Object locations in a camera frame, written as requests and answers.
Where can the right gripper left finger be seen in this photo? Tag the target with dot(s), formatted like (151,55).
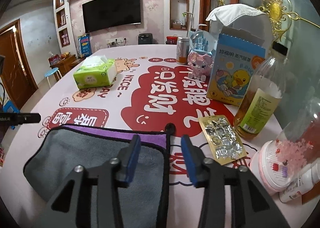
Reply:
(70,205)

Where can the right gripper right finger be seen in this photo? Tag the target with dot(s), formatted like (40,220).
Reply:
(251,204)

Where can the white pill bottle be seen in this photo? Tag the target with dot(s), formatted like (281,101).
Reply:
(302,184)

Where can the brown wooden door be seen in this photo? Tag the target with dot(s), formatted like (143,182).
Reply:
(16,77)

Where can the gold blister pill pack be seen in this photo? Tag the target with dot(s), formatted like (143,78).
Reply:
(225,144)

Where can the glass dome pink base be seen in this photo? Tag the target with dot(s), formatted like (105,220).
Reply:
(281,160)

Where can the green tissue pack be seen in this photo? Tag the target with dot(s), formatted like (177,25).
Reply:
(95,71)

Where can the blue standing poster box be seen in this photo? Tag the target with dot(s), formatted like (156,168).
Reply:
(85,45)

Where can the pink castle snow globe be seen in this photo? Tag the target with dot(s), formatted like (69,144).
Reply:
(200,58)

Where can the blue round stool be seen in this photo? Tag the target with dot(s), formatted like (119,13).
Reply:
(51,72)

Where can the wooden sliding glass door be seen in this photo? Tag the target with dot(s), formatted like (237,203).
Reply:
(295,24)

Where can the purple grey microfibre towel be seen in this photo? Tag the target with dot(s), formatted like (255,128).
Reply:
(144,203)

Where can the silver orange drink can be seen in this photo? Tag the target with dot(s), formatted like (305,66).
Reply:
(182,50)

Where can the black wall television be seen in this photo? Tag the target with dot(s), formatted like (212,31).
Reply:
(103,14)

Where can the wooden tv cabinet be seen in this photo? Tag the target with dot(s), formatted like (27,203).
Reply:
(68,63)

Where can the blue plastic step stool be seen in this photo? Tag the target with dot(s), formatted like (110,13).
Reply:
(10,108)

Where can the blue duck carton box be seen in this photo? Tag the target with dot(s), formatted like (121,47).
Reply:
(237,54)

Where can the red lidded pot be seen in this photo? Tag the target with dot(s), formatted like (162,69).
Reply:
(171,40)

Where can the glass bottle yellow liquid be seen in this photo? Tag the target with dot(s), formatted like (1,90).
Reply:
(264,93)

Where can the pink printed tablecloth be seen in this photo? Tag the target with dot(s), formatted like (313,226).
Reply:
(150,91)

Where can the dark grey air fryer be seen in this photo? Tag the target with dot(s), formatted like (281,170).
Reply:
(145,38)

